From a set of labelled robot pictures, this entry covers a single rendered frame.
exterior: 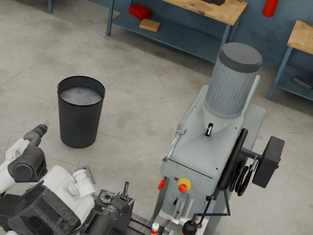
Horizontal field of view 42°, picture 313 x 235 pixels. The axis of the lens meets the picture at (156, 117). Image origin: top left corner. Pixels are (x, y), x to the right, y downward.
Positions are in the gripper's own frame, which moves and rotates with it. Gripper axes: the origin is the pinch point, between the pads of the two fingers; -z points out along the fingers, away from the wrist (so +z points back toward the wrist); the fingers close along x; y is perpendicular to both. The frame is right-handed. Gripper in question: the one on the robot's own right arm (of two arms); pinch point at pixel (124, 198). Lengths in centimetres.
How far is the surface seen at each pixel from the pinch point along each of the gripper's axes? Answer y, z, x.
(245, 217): 115, -139, -65
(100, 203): 4.5, 8.6, 10.7
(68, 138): 102, -100, 123
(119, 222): 15.7, 5.3, -3.0
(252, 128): -41, -65, -46
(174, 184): -42, 6, -30
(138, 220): 23.2, -8.2, -8.9
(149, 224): 23.2, -10.3, -16.6
